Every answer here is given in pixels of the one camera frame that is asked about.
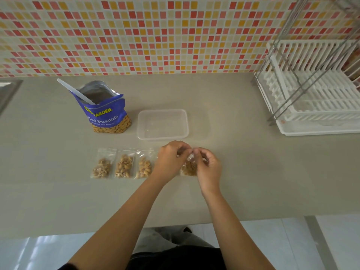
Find person's right hand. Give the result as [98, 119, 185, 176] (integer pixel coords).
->
[192, 147, 223, 197]

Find person's left hand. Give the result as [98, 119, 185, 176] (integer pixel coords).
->
[151, 140, 193, 183]

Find small clear plastic bag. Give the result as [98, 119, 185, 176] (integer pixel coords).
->
[134, 150, 155, 180]
[91, 148, 117, 180]
[180, 153, 199, 177]
[114, 150, 136, 179]

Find clear plastic container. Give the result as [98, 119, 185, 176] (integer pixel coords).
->
[137, 109, 189, 141]

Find blue foil peanuts package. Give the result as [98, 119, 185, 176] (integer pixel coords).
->
[70, 80, 132, 135]

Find white plastic spoon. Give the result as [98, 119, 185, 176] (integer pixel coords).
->
[57, 78, 96, 105]

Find person's right forearm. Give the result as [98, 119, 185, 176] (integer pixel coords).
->
[201, 191, 276, 270]

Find person's left forearm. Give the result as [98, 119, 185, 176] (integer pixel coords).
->
[67, 177, 169, 270]

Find grey trousers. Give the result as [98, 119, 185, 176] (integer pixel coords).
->
[139, 226, 216, 255]

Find black shirt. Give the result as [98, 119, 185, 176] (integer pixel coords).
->
[57, 246, 228, 270]

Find stainless steel sink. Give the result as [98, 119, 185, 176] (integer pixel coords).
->
[0, 79, 24, 116]

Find white wire-framed dish rack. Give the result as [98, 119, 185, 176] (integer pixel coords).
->
[252, 0, 360, 137]

